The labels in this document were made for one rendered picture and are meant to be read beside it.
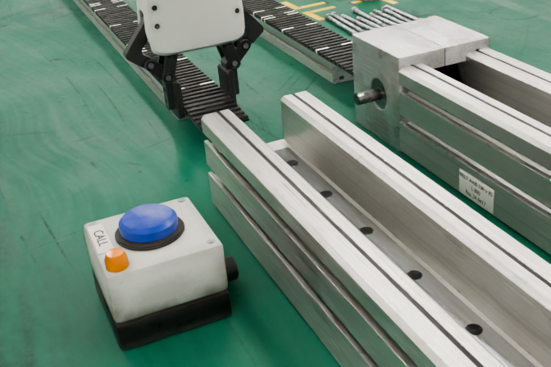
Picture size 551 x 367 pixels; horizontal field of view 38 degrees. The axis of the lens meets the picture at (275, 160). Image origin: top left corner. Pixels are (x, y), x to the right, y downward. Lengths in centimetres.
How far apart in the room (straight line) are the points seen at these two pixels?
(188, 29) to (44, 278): 29
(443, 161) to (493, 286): 26
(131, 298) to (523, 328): 24
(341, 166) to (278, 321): 13
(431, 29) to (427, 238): 34
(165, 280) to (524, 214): 27
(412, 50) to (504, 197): 18
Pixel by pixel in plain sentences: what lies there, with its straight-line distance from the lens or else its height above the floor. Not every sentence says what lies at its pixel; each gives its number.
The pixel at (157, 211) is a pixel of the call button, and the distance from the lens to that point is 56.
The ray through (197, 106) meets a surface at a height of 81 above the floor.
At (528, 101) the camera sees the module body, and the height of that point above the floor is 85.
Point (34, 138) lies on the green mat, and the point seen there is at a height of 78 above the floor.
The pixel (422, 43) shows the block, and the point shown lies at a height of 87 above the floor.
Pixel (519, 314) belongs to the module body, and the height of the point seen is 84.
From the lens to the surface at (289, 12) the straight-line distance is 113.
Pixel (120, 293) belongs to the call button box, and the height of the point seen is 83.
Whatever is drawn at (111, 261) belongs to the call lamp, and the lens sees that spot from 53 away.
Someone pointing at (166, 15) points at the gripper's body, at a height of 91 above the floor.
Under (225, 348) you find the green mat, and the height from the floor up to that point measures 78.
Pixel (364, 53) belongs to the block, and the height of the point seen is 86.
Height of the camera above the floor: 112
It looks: 26 degrees down
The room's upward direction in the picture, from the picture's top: 5 degrees counter-clockwise
